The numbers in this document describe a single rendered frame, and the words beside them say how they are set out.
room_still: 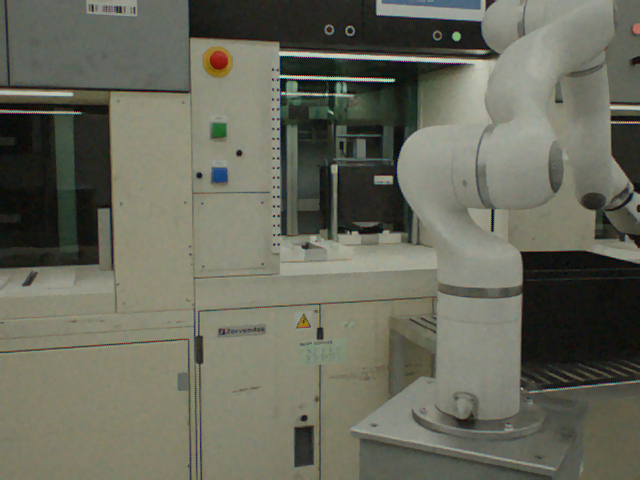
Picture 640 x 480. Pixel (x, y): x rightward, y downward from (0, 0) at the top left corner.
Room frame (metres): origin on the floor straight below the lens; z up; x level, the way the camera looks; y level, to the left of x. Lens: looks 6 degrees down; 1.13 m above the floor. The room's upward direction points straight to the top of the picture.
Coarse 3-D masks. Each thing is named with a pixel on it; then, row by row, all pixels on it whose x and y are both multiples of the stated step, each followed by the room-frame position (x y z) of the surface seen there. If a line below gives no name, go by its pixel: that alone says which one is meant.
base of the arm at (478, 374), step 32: (448, 320) 1.00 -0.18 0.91; (480, 320) 0.98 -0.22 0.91; (512, 320) 0.99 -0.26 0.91; (448, 352) 1.00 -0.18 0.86; (480, 352) 0.98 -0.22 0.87; (512, 352) 0.99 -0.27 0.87; (448, 384) 1.00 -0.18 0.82; (480, 384) 0.98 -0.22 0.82; (512, 384) 0.99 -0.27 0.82; (416, 416) 1.01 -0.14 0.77; (448, 416) 1.00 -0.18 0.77; (480, 416) 0.98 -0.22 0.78; (512, 416) 0.99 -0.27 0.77
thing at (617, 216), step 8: (632, 192) 1.60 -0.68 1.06; (632, 200) 1.59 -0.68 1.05; (616, 208) 1.60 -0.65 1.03; (624, 208) 1.59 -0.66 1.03; (632, 208) 1.58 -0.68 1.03; (608, 216) 1.66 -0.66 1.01; (616, 216) 1.63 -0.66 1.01; (624, 216) 1.61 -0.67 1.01; (632, 216) 1.59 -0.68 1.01; (616, 224) 1.66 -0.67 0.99; (624, 224) 1.63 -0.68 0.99; (632, 224) 1.61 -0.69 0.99; (624, 232) 1.67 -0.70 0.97; (632, 232) 1.64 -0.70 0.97
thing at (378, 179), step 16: (336, 160) 2.34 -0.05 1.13; (352, 160) 2.35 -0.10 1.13; (368, 160) 2.37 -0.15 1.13; (384, 160) 2.39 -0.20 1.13; (320, 176) 2.43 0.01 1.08; (352, 176) 2.26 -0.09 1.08; (368, 176) 2.27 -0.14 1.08; (384, 176) 2.29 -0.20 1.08; (320, 192) 2.43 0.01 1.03; (352, 192) 2.26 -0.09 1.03; (368, 192) 2.27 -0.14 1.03; (384, 192) 2.29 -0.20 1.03; (400, 192) 2.30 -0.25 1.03; (320, 208) 2.43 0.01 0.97; (352, 208) 2.26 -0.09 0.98; (368, 208) 2.27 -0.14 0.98; (384, 208) 2.29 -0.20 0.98; (400, 208) 2.30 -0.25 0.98
